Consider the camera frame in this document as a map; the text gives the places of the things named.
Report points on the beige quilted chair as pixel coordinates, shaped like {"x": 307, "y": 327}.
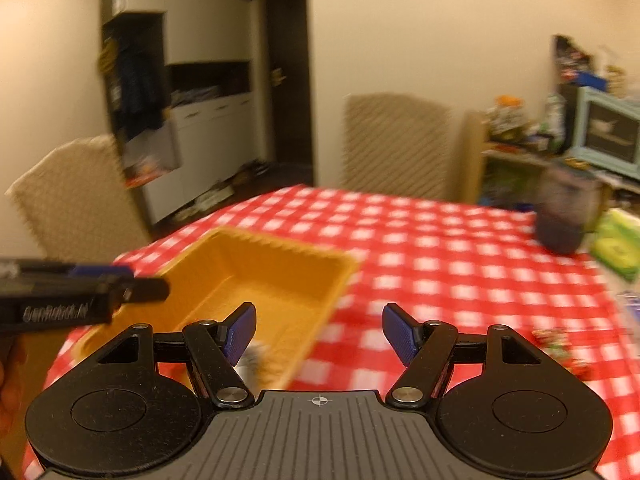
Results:
{"x": 75, "y": 195}
{"x": 397, "y": 145}

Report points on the dark wooden door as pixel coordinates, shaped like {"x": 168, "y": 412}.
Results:
{"x": 287, "y": 80}

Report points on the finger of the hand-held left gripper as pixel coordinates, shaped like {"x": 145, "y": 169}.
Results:
{"x": 102, "y": 270}
{"x": 145, "y": 290}

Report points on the orange lidded plastic jar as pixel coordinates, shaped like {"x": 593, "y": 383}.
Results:
{"x": 506, "y": 115}

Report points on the red checkered tablecloth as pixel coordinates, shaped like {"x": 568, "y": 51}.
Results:
{"x": 475, "y": 280}

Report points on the beige quilted chair back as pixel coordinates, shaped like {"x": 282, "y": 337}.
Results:
{"x": 397, "y": 145}

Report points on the green tissue pack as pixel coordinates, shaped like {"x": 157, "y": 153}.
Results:
{"x": 620, "y": 245}

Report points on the blue white box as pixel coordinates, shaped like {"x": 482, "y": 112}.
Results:
{"x": 631, "y": 306}

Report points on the wooden side shelf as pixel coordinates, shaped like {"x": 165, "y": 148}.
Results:
{"x": 492, "y": 170}

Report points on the colourful candy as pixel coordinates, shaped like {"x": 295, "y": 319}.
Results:
{"x": 550, "y": 336}

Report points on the dark glass jar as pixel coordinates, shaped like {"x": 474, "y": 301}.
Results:
{"x": 567, "y": 210}

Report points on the yellow plastic tray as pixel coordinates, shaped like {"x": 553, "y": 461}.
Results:
{"x": 260, "y": 280}

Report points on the hanging dark clothes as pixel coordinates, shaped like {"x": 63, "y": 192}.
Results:
{"x": 134, "y": 85}

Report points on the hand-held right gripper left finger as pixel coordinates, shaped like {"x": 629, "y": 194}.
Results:
{"x": 241, "y": 331}

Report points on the person's left hand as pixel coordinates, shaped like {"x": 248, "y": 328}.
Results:
{"x": 11, "y": 385}

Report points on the white storage cabinet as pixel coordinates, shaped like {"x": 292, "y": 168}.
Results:
{"x": 205, "y": 95}

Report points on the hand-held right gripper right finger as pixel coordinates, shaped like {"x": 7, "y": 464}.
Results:
{"x": 400, "y": 331}

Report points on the light blue toaster oven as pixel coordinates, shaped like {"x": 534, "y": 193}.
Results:
{"x": 607, "y": 135}

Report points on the grey silver snack packet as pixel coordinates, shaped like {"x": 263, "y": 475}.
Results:
{"x": 252, "y": 362}

